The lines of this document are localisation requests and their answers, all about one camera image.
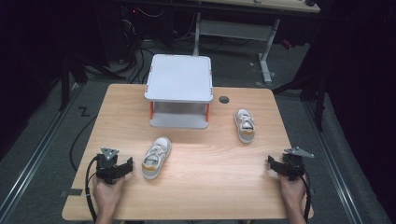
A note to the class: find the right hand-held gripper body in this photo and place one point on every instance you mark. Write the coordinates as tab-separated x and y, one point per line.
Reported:
294	166

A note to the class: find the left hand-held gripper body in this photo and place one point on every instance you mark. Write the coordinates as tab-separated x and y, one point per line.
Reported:
106	169

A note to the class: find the white and orange child's shoe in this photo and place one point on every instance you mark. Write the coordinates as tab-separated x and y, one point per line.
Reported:
245	126
155	157

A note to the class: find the white two-tier shoe rack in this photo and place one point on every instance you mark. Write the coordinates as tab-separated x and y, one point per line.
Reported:
179	77

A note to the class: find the person's right hand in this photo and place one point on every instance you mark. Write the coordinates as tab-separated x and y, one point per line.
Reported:
292	191

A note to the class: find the person's left hand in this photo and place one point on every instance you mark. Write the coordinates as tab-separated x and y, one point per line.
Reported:
107	194

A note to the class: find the black metal stand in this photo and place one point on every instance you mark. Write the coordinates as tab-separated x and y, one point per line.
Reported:
319	102
64	84

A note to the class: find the wooden desk with white legs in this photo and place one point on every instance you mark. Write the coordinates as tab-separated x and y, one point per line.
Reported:
236	29

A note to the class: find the metal floor rail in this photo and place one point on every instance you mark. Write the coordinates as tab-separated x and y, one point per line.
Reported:
330	161
34	158

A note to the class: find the grey table bracket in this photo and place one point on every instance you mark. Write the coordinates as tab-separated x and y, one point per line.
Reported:
73	192

